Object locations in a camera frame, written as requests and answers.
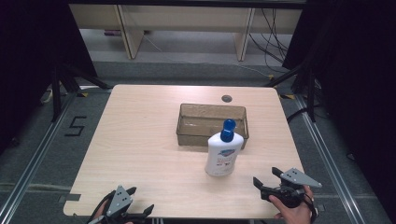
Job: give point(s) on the black curtain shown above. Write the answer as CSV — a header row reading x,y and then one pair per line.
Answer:
x,y
28,56
361,77

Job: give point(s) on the grey table grommet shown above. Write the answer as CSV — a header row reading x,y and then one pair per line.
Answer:
x,y
226,98

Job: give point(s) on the yellow tape piece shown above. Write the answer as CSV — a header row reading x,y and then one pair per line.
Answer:
x,y
82,94
287,96

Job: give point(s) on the clear brown plastic container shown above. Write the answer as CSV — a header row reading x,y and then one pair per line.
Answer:
x,y
199,124

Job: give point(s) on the white bottle with blue cap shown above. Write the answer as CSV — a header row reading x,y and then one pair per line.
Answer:
x,y
222,157

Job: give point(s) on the grey tape patch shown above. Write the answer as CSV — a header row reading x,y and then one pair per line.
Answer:
x,y
70,197

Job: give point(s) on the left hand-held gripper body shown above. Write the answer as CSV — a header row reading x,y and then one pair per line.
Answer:
x,y
121,199

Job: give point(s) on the person's left hand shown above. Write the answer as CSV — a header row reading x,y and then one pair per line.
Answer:
x,y
102,209

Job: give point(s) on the black metal stand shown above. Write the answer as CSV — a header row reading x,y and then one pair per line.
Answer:
x,y
310,93
56,93

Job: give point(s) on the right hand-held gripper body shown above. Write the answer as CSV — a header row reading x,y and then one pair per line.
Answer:
x,y
295,177

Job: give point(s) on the aluminium floor rail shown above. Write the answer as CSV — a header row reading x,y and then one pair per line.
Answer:
x,y
34,158
330,168

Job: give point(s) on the beige desk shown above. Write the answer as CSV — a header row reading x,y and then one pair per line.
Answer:
x,y
186,17

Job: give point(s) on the person's right hand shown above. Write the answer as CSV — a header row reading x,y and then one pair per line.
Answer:
x,y
295,215

